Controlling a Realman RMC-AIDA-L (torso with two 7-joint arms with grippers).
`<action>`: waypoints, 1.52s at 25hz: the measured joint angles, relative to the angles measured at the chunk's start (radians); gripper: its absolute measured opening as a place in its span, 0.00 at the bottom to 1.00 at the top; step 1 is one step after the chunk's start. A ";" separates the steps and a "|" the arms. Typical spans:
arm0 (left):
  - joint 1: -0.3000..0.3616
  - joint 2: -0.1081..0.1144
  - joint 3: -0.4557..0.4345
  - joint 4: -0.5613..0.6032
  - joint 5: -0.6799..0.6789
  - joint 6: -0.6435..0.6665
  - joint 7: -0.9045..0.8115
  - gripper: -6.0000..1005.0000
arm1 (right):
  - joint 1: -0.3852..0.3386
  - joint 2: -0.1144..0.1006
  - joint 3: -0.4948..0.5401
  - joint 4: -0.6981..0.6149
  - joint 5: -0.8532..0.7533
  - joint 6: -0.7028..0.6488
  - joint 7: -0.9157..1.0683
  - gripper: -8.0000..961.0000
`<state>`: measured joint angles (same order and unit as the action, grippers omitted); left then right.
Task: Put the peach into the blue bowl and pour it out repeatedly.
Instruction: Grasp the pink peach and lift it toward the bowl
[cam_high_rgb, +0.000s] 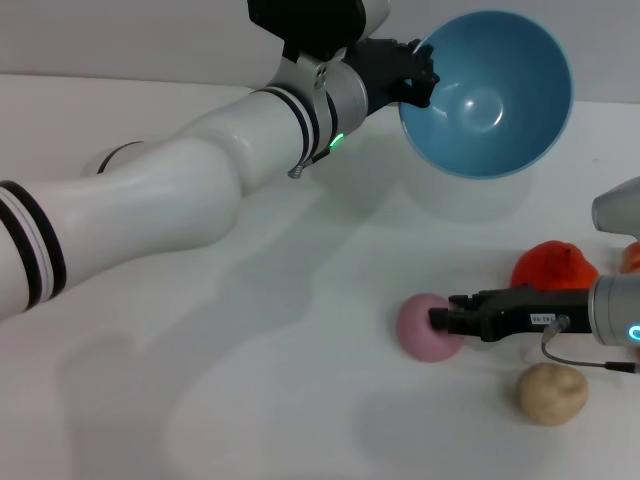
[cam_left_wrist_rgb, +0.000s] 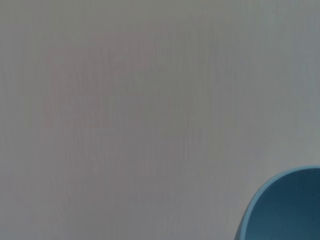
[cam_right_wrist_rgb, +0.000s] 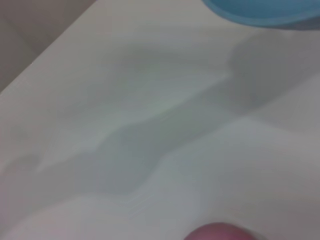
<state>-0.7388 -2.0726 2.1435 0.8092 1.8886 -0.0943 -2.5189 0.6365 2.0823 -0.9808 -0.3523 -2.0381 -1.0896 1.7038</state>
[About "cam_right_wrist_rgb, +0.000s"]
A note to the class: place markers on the pink peach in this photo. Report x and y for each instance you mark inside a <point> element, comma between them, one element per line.
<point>222,232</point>

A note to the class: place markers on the blue bowl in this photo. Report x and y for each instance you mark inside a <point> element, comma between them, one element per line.
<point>262,11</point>

